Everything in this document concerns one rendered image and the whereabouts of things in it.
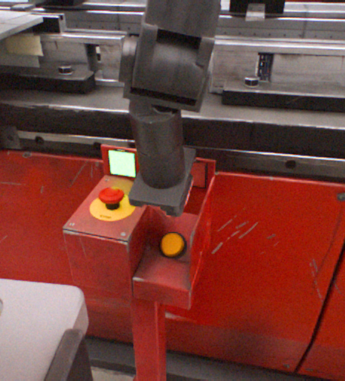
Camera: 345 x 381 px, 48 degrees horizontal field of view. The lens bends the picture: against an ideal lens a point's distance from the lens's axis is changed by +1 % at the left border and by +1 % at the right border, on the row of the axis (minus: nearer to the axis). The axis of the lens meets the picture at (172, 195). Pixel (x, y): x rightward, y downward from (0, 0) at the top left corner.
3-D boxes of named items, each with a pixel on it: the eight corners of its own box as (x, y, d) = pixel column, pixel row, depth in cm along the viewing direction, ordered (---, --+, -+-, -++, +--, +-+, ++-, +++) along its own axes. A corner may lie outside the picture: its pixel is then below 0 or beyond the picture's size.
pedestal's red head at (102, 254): (72, 283, 64) (53, 195, 54) (111, 225, 76) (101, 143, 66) (189, 311, 59) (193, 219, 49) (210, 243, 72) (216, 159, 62)
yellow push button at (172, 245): (160, 256, 64) (157, 253, 62) (165, 234, 65) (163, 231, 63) (182, 260, 63) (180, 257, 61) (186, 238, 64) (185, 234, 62)
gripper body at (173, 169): (197, 158, 53) (195, 115, 47) (178, 216, 47) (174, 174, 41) (152, 152, 55) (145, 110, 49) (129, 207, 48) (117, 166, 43)
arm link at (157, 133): (123, 115, 39) (179, 112, 39) (130, 77, 43) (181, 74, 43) (134, 164, 44) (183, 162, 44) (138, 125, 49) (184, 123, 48)
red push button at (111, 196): (96, 215, 61) (93, 196, 59) (106, 200, 64) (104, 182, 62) (120, 219, 60) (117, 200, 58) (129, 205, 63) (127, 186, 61)
